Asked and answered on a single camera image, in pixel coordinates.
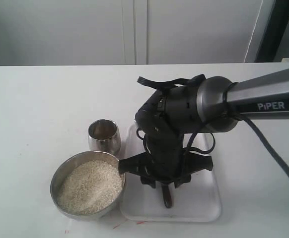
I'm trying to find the dark door frame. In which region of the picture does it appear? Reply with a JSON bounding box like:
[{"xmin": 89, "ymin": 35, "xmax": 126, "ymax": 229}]
[{"xmin": 254, "ymin": 0, "xmax": 289, "ymax": 63}]

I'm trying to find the beige granular powder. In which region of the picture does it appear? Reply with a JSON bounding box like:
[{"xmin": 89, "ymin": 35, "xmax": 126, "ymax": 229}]
[{"xmin": 57, "ymin": 160, "xmax": 123, "ymax": 215}]

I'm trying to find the white plastic tray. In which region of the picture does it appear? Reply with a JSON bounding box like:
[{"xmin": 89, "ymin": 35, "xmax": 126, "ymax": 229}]
[{"xmin": 120, "ymin": 122, "xmax": 222, "ymax": 223}]

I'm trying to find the small steel cup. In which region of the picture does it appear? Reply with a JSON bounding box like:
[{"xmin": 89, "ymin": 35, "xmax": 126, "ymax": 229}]
[{"xmin": 87, "ymin": 119, "xmax": 121, "ymax": 156}]

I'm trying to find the black braided cable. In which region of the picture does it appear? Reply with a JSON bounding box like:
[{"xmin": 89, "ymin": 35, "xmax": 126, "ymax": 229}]
[{"xmin": 135, "ymin": 74, "xmax": 289, "ymax": 199}]

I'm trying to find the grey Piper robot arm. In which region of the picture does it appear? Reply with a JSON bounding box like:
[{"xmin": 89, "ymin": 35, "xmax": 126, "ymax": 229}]
[{"xmin": 118, "ymin": 69, "xmax": 289, "ymax": 187}]

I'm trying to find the brown wooden spoon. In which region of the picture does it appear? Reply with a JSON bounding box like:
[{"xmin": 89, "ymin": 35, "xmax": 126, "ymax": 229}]
[{"xmin": 161, "ymin": 183, "xmax": 173, "ymax": 209}]

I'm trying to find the wide steel rice bowl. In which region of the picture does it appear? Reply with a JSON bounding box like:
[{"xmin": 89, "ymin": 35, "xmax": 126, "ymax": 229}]
[{"xmin": 50, "ymin": 151, "xmax": 126, "ymax": 221}]

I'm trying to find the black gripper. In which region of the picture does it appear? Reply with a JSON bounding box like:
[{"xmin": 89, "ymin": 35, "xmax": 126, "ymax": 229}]
[{"xmin": 118, "ymin": 90, "xmax": 213, "ymax": 188}]

